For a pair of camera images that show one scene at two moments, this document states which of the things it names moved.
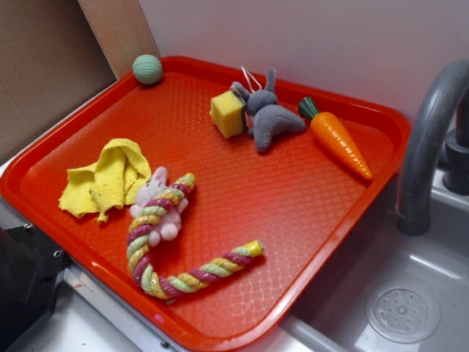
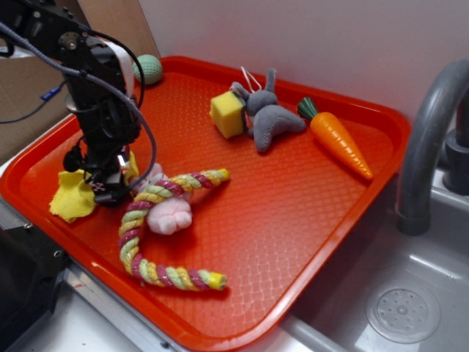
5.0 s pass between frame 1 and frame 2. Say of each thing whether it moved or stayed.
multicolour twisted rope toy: moved
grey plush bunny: stayed
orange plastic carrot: stayed
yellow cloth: moved
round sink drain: stayed
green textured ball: stayed
